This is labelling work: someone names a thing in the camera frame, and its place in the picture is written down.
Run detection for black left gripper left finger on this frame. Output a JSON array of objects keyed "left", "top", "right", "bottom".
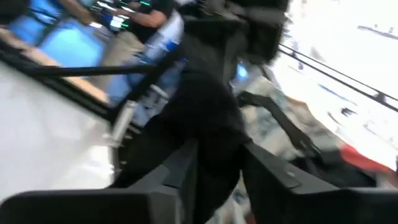
[{"left": 0, "top": 139, "right": 200, "bottom": 224}]

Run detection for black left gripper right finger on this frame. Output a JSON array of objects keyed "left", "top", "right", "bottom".
[{"left": 242, "top": 141, "right": 398, "bottom": 224}]

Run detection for small black garment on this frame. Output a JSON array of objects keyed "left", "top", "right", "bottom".
[{"left": 108, "top": 0, "right": 290, "bottom": 224}]

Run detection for person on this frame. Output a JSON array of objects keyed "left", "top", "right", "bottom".
[{"left": 58, "top": 0, "right": 185, "bottom": 68}]

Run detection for black aluminium rig frame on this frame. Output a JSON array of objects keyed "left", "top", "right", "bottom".
[{"left": 0, "top": 40, "right": 175, "bottom": 125}]

